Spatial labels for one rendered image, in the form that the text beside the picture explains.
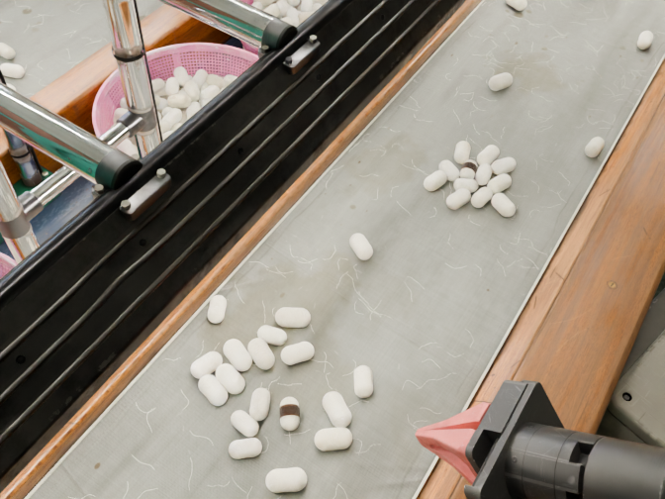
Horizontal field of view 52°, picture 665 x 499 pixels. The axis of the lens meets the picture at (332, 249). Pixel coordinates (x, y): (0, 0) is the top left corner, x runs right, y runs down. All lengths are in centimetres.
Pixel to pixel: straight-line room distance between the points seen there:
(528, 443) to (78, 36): 88
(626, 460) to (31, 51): 94
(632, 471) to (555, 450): 5
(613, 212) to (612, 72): 31
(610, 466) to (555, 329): 33
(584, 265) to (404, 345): 24
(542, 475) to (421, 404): 26
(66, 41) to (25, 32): 7
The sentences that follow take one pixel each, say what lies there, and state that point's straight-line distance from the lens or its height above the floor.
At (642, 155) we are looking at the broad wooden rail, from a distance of 100.
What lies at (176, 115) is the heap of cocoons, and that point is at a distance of 97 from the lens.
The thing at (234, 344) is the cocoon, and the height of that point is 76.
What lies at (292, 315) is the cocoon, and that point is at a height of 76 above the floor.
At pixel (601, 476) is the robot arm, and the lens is 47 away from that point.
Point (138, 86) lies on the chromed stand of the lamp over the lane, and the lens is 61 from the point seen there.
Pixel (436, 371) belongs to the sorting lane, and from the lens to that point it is 74.
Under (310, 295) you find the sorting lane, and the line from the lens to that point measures 77.
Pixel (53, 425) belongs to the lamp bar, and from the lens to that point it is 38.
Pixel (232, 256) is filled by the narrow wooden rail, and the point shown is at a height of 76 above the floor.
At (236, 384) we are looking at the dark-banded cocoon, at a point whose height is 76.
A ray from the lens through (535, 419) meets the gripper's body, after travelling 53.
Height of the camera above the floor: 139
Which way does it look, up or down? 54 degrees down
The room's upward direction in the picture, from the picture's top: 6 degrees clockwise
